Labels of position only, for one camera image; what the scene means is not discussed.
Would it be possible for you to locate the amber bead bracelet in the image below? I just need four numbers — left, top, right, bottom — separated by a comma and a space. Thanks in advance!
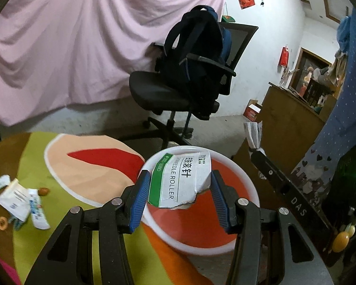
332, 224, 356, 253

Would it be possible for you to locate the pink cloth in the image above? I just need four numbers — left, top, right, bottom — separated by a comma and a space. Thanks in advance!
0, 243, 21, 285

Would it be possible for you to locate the white box with green stripe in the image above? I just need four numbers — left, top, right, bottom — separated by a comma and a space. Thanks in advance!
147, 153, 212, 210

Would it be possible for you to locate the wooden cabinet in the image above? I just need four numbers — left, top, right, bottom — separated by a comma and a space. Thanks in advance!
259, 82, 337, 173

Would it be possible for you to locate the white paper packet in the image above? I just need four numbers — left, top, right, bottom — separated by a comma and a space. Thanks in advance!
0, 179, 30, 222

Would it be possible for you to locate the black office chair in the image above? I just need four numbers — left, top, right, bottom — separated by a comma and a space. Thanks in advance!
129, 22, 259, 147

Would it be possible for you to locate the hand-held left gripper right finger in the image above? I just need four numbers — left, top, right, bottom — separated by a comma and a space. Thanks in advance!
211, 170, 334, 285

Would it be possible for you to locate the red cardboard box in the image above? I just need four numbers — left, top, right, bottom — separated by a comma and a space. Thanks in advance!
244, 99, 263, 121

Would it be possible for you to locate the colourful printed blanket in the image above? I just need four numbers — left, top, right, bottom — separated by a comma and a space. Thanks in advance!
0, 132, 214, 285

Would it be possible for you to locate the blue hanging cloth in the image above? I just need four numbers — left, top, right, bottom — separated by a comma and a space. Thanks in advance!
337, 15, 352, 51

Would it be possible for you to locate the blue dotted curtain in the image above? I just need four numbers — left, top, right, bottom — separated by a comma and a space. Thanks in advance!
291, 6, 356, 202

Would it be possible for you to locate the framed picture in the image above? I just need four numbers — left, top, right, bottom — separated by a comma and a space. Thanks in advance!
291, 47, 333, 97

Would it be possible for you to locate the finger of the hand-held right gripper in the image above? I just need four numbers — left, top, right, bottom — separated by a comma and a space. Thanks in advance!
249, 148, 338, 233

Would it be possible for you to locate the brown wooden board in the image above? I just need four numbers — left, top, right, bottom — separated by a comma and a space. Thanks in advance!
231, 138, 294, 214

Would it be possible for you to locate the dark blue backpack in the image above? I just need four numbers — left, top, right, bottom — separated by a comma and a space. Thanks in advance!
159, 5, 232, 121

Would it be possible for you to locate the pink hanging sheet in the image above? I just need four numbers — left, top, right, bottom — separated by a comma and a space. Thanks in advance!
0, 0, 226, 127

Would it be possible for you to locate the white packet with blue print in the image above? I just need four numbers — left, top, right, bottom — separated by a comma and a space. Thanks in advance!
28, 188, 50, 230

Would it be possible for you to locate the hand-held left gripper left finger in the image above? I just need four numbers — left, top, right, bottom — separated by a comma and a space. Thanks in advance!
24, 170, 152, 285

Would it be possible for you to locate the orange basin with white rim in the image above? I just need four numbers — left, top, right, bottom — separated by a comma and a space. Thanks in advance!
138, 145, 260, 256

